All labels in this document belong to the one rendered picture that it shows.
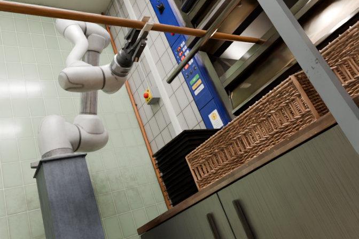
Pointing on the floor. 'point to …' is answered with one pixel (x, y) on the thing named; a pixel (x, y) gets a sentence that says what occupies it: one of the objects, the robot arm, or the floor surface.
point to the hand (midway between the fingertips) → (144, 26)
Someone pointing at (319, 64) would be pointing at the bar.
